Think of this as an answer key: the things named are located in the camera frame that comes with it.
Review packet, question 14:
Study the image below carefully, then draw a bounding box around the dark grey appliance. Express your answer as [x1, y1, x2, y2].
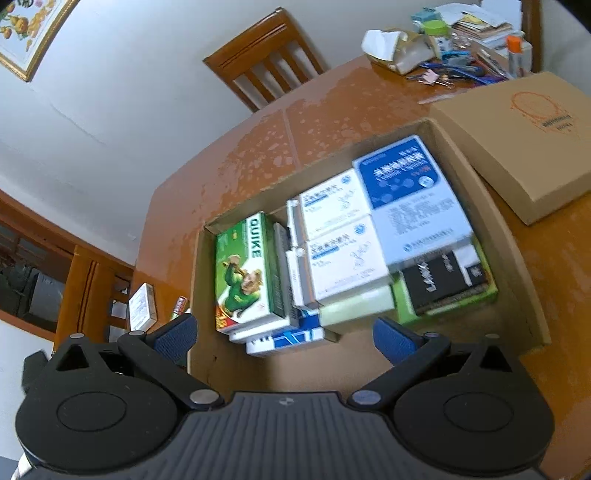
[0, 258, 65, 326]

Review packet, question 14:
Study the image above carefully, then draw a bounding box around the white box with blue graphic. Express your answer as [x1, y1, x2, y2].
[228, 309, 326, 358]

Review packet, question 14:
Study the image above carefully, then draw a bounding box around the cardboard carton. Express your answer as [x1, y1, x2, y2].
[188, 117, 552, 402]

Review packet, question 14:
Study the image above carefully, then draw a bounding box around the framed wall picture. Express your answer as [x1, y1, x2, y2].
[0, 0, 81, 83]

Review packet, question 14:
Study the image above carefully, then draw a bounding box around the pile of pens and clips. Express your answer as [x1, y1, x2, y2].
[405, 48, 511, 92]

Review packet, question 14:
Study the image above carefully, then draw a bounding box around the small teal box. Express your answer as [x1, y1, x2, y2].
[410, 7, 445, 24]

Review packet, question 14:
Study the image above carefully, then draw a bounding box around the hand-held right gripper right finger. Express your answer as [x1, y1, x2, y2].
[346, 316, 527, 411]

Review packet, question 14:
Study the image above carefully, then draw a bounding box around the blue and white capsule box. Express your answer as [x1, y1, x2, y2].
[352, 135, 476, 272]

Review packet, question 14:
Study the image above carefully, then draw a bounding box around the green box with cartoon hero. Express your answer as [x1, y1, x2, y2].
[213, 211, 289, 334]

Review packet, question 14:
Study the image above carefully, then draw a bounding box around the orange-capped tube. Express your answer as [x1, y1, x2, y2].
[505, 36, 526, 78]

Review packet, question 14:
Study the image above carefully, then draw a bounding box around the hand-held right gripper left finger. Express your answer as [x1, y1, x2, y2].
[45, 313, 225, 410]

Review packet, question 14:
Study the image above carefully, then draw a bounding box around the wooden door frame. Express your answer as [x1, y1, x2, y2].
[0, 188, 138, 343]

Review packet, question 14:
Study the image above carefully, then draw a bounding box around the small white box blue stripe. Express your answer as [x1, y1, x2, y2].
[286, 168, 372, 250]
[286, 215, 393, 311]

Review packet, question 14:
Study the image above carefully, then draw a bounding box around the light green bear box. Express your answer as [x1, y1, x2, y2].
[318, 237, 500, 329]

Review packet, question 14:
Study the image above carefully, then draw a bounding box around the black and white long box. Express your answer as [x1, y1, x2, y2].
[401, 244, 492, 317]

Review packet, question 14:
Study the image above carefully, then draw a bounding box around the stack of papers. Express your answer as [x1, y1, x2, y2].
[443, 2, 527, 51]

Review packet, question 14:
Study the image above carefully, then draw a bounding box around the white box with red swoosh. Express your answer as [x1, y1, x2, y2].
[128, 283, 158, 332]

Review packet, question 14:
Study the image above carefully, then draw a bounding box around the cardboard lid with orange print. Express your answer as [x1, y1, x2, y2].
[428, 71, 591, 227]

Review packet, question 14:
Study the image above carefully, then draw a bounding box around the wooden desktop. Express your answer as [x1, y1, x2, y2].
[136, 51, 591, 480]

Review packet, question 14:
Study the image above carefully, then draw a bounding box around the gold tissue box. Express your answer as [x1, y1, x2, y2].
[361, 28, 437, 75]

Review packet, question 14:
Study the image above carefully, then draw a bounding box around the green-lid jar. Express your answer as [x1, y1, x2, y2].
[422, 19, 452, 52]

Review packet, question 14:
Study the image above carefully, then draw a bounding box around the wooden chair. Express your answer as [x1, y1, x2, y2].
[54, 244, 136, 343]
[202, 7, 329, 113]
[519, 0, 543, 72]

